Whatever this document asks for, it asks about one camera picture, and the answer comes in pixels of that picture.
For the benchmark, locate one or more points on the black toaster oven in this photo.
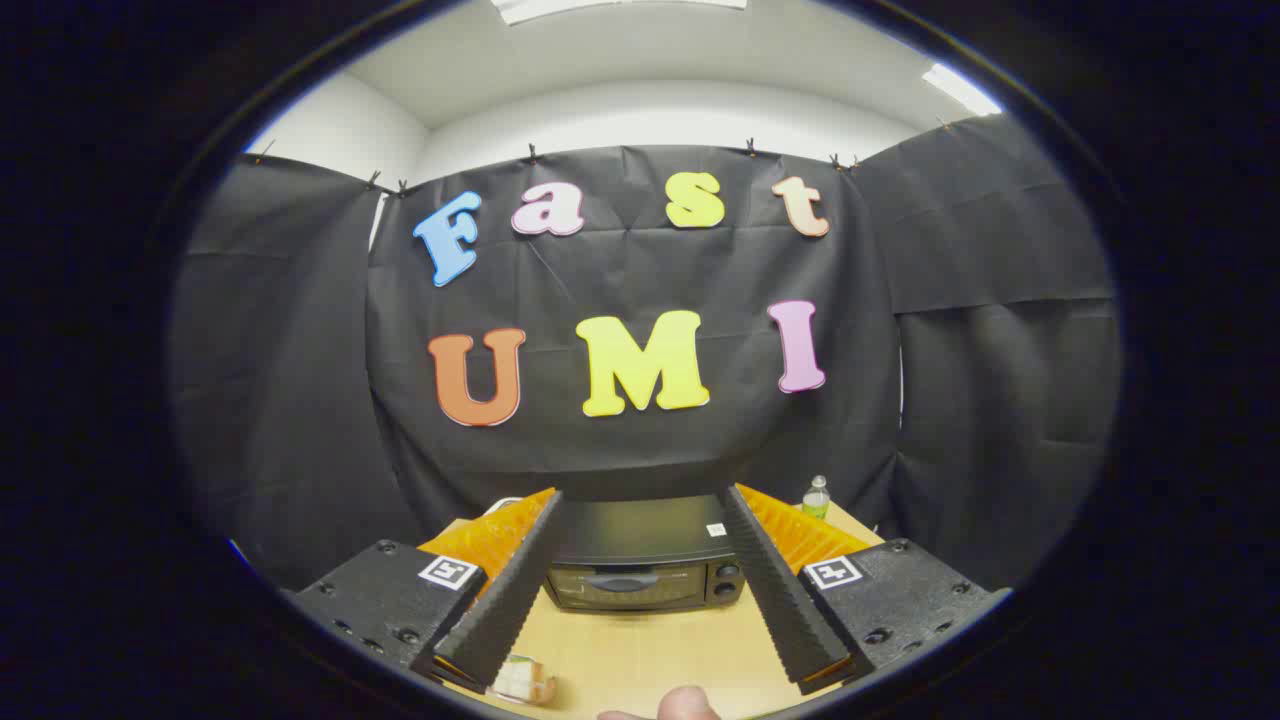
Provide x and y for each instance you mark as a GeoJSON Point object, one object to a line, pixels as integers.
{"type": "Point", "coordinates": [640, 530]}

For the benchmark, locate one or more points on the white plastic tray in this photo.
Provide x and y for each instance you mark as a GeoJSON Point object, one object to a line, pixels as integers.
{"type": "Point", "coordinates": [502, 676]}

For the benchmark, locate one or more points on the white bread sandwich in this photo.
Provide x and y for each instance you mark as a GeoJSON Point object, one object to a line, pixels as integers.
{"type": "Point", "coordinates": [537, 686]}

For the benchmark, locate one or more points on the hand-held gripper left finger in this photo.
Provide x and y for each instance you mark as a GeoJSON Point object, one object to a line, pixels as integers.
{"type": "Point", "coordinates": [515, 590]}

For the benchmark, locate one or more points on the white pop-up toaster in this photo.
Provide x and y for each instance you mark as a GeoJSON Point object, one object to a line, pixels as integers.
{"type": "Point", "coordinates": [503, 503]}

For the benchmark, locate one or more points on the long ceiling light panel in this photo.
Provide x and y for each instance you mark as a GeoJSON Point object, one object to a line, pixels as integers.
{"type": "Point", "coordinates": [620, 8]}

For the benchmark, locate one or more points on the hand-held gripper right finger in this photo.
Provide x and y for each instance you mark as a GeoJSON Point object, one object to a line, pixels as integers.
{"type": "Point", "coordinates": [775, 590]}

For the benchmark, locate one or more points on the green drink bottle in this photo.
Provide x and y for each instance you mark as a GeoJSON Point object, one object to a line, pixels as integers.
{"type": "Point", "coordinates": [816, 500]}

